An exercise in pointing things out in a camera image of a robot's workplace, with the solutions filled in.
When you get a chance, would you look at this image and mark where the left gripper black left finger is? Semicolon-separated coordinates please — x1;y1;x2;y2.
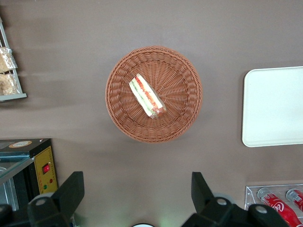
27;171;85;227

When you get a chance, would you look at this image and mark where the tray of packaged crackers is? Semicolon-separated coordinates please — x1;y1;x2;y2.
0;14;27;102

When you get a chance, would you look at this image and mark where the clear acrylic bottle rack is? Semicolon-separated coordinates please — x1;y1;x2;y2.
245;183;303;227

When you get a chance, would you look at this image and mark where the clear bag of crackers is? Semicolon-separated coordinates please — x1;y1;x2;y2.
0;46;18;73
0;73;21;96

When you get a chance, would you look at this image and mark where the red cola bottle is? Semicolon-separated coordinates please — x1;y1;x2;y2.
257;187;303;227
285;188;303;213

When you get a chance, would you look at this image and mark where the cream plastic tray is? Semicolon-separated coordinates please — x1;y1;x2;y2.
241;66;303;148

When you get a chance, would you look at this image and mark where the triangle sandwich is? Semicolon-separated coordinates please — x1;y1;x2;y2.
128;73;167;120

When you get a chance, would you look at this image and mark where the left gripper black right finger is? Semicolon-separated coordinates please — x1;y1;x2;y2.
181;171;250;227

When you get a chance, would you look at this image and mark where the brown round wicker basket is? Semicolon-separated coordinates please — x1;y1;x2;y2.
105;45;204;144

